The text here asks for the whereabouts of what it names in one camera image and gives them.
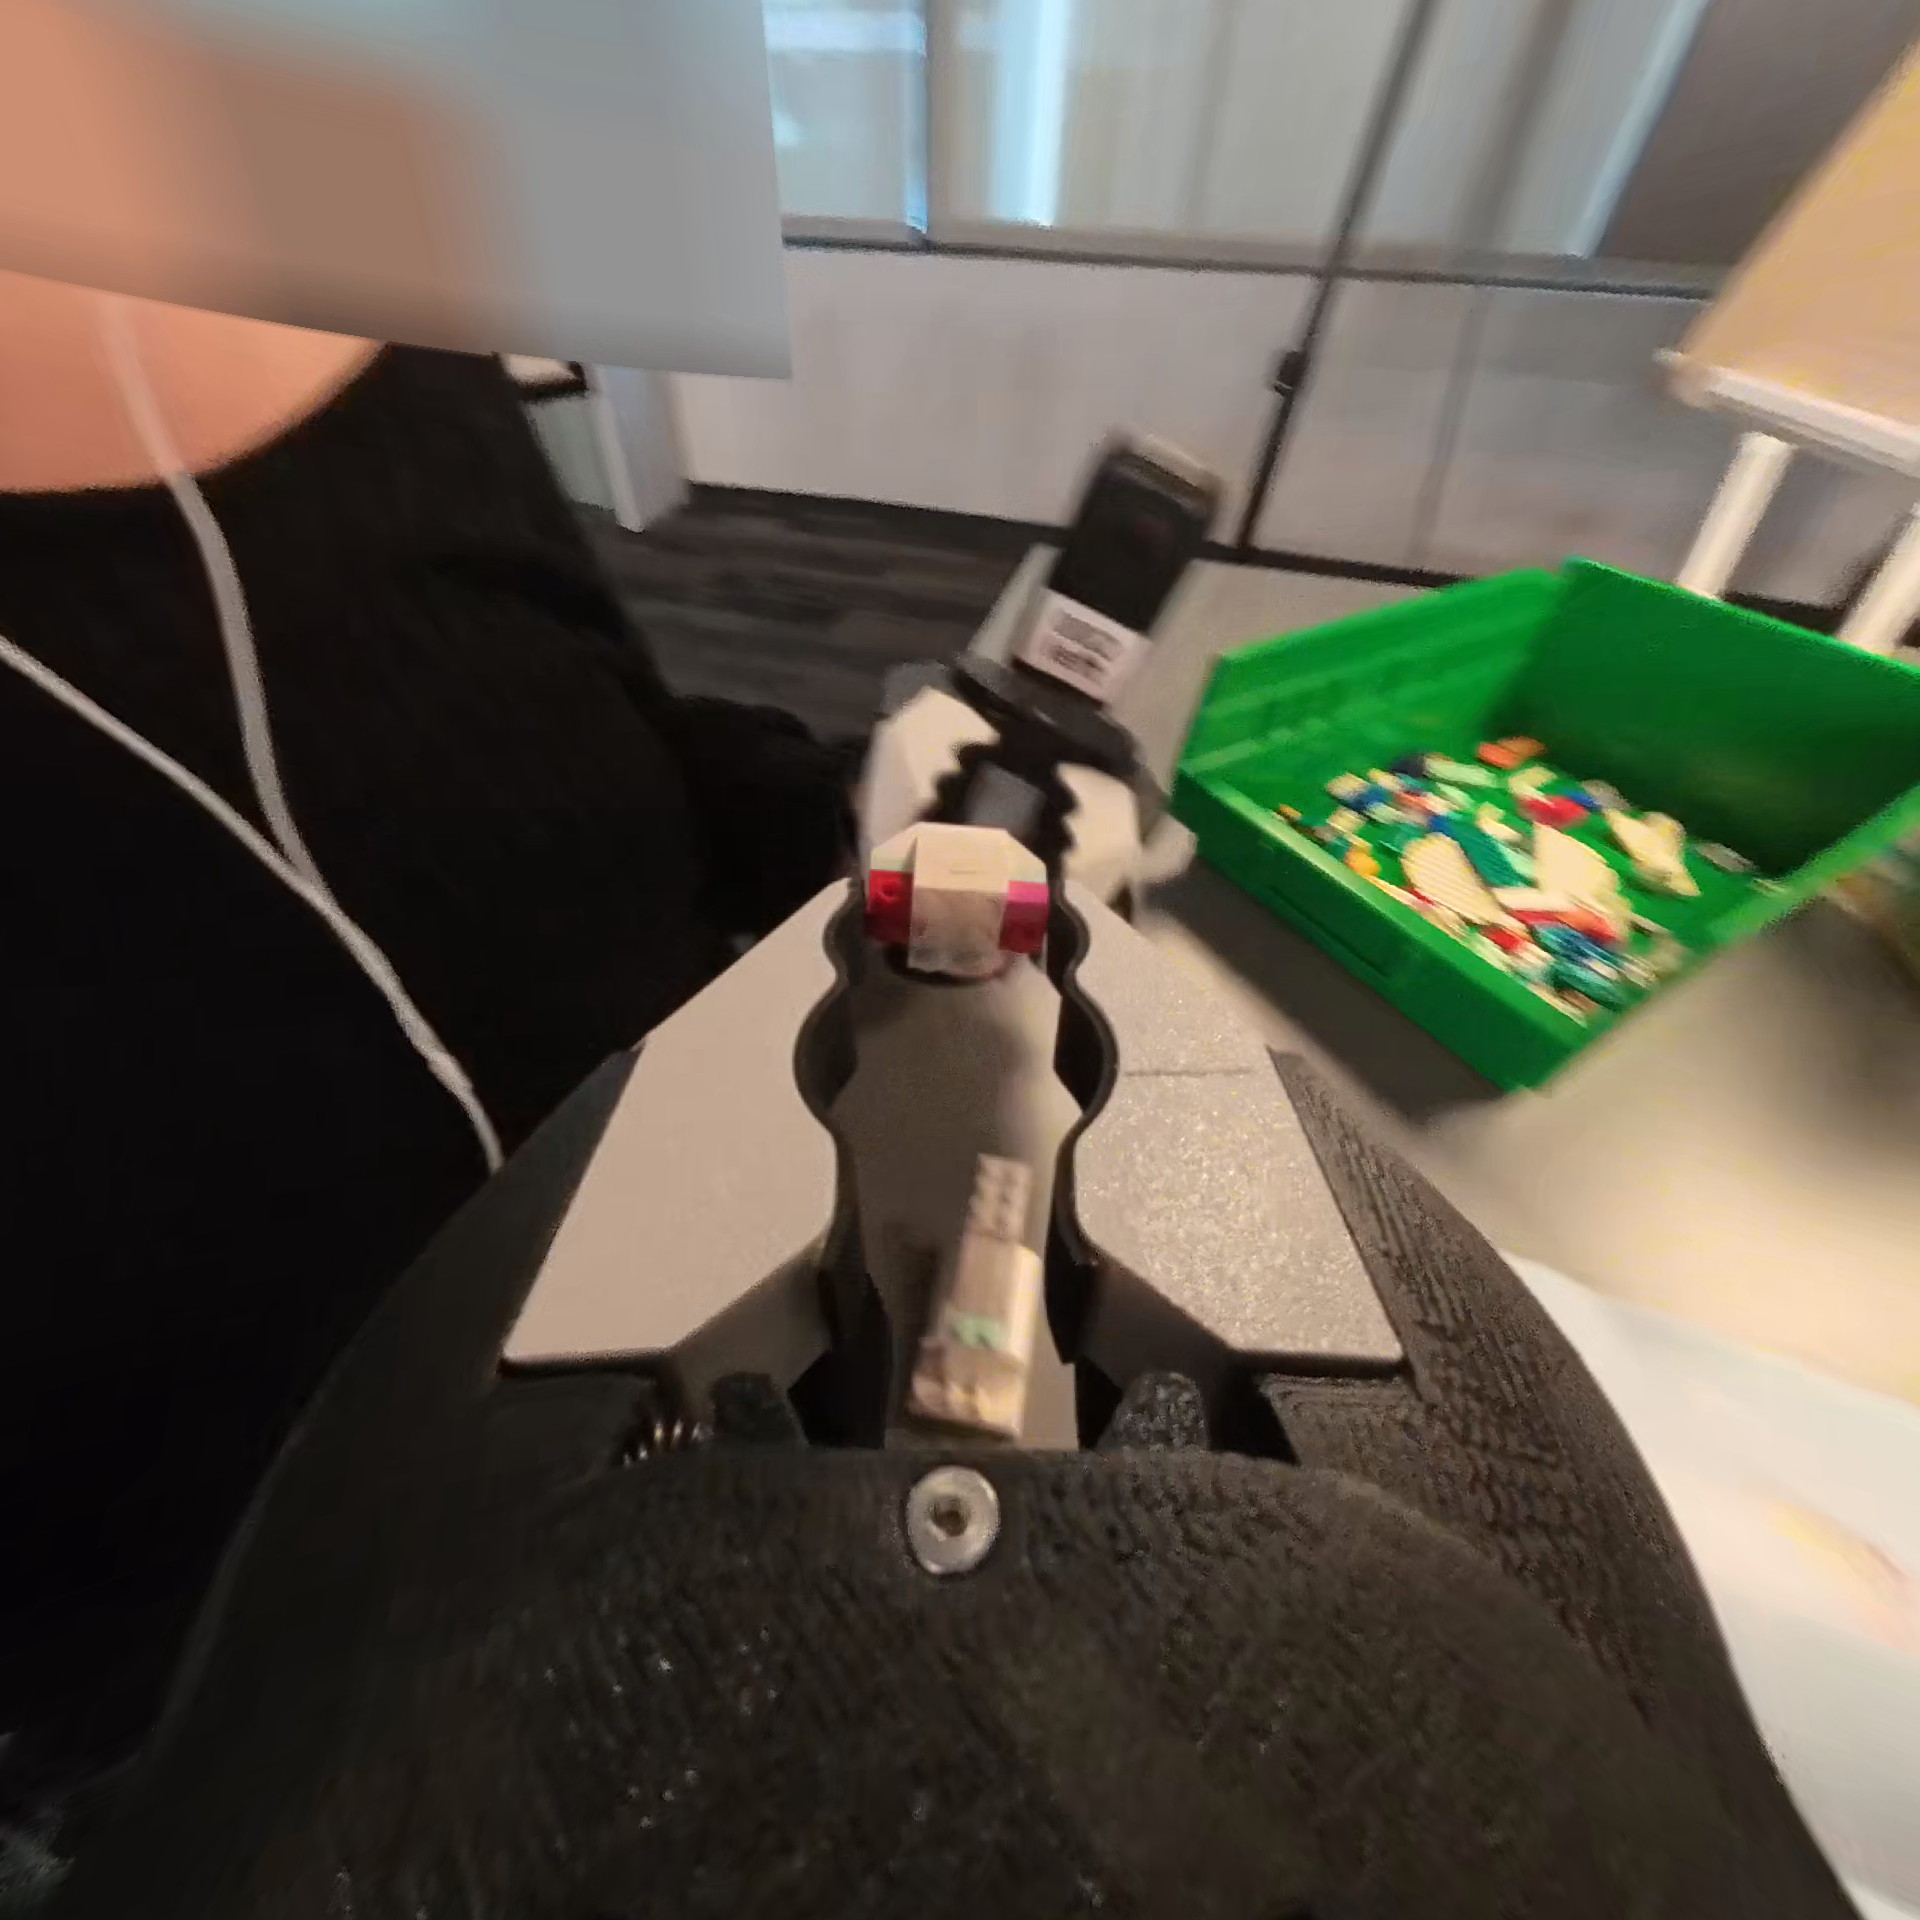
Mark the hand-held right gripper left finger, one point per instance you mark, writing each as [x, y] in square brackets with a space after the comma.
[675, 1184]

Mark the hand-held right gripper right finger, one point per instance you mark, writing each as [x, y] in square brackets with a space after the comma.
[1231, 1200]

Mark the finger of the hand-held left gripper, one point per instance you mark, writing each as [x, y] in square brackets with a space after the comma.
[914, 764]
[1110, 832]

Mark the white and red lego model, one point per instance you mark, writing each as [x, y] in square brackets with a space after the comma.
[960, 869]

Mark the tan lego assembly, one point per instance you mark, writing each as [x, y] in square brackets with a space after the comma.
[984, 1306]

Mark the pile of loose lego pieces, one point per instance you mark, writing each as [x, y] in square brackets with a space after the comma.
[1515, 884]

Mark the lego instruction booklet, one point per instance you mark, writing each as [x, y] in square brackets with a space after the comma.
[1799, 1499]

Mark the black light stand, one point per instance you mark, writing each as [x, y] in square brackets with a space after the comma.
[1288, 363]

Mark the person's torso in black sweater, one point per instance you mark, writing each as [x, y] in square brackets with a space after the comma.
[376, 749]

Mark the green plastic bin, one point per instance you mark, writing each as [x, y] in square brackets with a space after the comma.
[1650, 675]

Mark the wooden top table white legs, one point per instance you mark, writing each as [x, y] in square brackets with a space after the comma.
[1829, 271]

